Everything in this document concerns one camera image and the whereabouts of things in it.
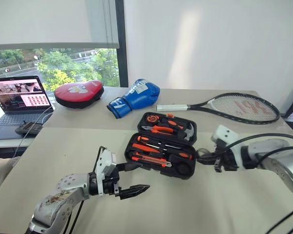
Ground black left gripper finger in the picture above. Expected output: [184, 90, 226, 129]
[116, 162, 144, 172]
[119, 184, 151, 201]

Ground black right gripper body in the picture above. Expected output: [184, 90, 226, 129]
[213, 143, 239, 174]

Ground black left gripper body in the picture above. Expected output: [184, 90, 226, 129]
[104, 168, 122, 197]

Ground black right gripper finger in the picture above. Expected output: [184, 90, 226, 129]
[196, 156, 220, 167]
[196, 147, 217, 158]

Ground orange black utility knife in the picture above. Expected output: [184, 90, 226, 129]
[131, 151, 172, 168]

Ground orange black tape measure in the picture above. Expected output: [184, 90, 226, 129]
[146, 114, 162, 124]

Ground black tool kit case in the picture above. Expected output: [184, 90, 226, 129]
[124, 112, 198, 180]

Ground steel claw hammer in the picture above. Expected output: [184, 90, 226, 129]
[182, 122, 196, 141]

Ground black white tennis racket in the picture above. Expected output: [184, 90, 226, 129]
[156, 92, 281, 125]

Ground blue boxing glove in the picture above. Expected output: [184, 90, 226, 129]
[106, 78, 161, 119]

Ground red black punching pad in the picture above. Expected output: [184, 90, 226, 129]
[54, 79, 105, 110]

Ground black handheld controller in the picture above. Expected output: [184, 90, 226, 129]
[14, 121, 43, 136]

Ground beige cushion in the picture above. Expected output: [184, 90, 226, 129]
[0, 156, 21, 199]

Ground dark open laptop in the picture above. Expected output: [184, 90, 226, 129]
[0, 75, 55, 141]

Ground white roller blind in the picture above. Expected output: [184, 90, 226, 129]
[0, 0, 120, 50]

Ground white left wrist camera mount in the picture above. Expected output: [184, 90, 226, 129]
[96, 147, 118, 197]

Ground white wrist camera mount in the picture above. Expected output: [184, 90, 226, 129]
[96, 147, 118, 197]
[211, 124, 246, 170]

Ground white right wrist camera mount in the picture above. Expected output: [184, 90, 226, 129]
[211, 124, 246, 170]

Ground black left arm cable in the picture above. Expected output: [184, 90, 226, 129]
[63, 145, 106, 234]

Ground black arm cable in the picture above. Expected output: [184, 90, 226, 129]
[226, 133, 293, 161]
[63, 145, 106, 234]

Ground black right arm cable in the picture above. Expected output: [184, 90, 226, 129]
[226, 133, 293, 161]

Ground orange handled pliers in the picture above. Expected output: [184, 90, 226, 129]
[141, 124, 176, 136]

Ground black loose cable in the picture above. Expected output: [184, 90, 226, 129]
[265, 201, 293, 234]

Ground white thin cable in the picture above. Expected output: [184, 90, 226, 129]
[14, 105, 55, 157]

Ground dark window frame post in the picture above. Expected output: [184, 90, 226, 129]
[115, 0, 129, 88]

